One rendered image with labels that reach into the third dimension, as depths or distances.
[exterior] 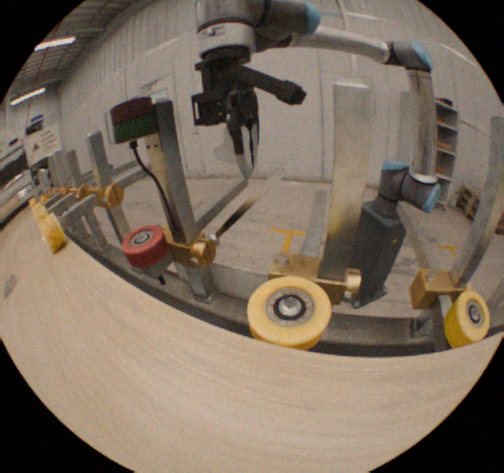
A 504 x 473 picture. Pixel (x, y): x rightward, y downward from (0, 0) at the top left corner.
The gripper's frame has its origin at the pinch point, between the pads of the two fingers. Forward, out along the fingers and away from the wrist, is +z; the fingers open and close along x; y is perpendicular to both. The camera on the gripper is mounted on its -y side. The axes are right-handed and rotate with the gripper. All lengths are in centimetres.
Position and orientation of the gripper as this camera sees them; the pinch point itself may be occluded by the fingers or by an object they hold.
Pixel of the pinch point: (250, 171)
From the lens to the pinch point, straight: 32.8
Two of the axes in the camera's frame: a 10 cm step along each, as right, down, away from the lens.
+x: -3.6, 5.1, -7.8
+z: 0.8, 8.5, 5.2
